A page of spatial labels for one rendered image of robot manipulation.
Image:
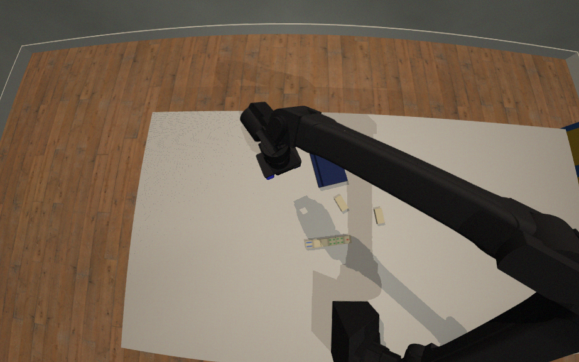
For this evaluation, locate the cream domino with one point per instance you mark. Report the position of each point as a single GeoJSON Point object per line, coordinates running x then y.
{"type": "Point", "coordinates": [379, 216]}
{"type": "Point", "coordinates": [315, 243]}
{"type": "Point", "coordinates": [328, 242]}
{"type": "Point", "coordinates": [343, 239]}

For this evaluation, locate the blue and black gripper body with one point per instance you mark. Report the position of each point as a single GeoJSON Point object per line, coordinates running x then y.
{"type": "Point", "coordinates": [268, 169]}

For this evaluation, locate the beige rectangular tile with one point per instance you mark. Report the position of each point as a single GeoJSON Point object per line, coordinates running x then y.
{"type": "Point", "coordinates": [341, 203]}

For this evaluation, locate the dark blue notebook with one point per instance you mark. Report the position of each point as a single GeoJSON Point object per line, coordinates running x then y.
{"type": "Point", "coordinates": [326, 172]}

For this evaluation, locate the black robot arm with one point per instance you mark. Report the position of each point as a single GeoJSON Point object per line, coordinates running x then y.
{"type": "Point", "coordinates": [539, 250]}

